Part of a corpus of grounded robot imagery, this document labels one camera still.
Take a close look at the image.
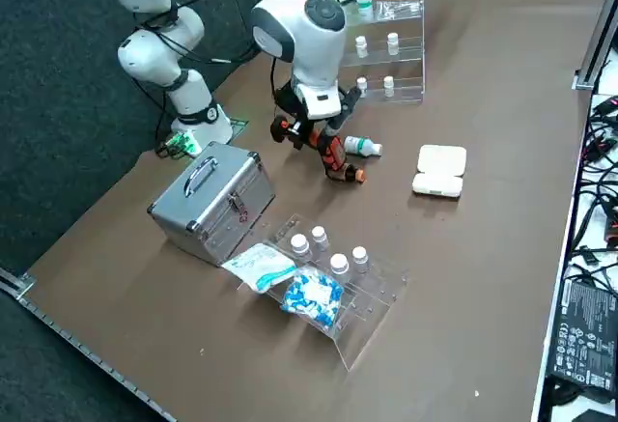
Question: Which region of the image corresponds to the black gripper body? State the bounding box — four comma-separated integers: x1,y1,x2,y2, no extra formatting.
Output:
272,78,364,132

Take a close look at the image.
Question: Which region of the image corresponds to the black orange barcode scanner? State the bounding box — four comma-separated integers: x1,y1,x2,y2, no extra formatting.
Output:
269,116,358,184

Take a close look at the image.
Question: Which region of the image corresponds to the white medicine bottle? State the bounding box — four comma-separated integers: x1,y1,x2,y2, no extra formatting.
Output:
343,135,384,157

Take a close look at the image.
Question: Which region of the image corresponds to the clear acrylic tiered shelf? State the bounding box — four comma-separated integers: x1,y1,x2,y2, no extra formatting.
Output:
337,0,427,107

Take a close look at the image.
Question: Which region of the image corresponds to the white plastic pill case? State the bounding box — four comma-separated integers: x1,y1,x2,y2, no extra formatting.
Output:
411,144,468,200

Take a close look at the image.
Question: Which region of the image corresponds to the green connector block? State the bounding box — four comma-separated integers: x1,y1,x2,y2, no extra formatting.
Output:
154,131,202,159

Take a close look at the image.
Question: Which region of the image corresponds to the silver aluminium carrying case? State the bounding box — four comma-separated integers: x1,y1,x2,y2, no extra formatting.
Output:
147,141,277,267

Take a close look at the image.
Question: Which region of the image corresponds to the white and teal packet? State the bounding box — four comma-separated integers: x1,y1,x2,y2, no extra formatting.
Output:
220,241,296,294

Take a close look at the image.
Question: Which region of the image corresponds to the clear packet of swabs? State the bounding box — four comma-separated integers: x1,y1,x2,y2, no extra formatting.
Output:
376,0,422,14

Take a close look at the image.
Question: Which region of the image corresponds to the bag of blue capsules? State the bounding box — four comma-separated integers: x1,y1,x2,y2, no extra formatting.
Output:
280,267,347,330

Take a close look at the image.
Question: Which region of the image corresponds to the clear acrylic slanted organizer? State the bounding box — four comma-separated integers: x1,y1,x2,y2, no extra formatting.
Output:
202,212,410,374

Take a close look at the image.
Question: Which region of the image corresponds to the black labelled power adapter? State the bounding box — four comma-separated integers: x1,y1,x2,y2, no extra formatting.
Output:
548,275,618,390

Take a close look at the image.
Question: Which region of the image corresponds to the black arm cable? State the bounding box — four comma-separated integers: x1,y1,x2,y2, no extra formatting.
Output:
123,0,300,151

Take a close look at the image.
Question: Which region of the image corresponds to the aluminium profile post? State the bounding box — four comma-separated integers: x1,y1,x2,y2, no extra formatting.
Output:
573,0,618,91

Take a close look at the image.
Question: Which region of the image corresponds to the aluminium edge rail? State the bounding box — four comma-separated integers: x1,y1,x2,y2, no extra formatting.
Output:
0,267,176,422

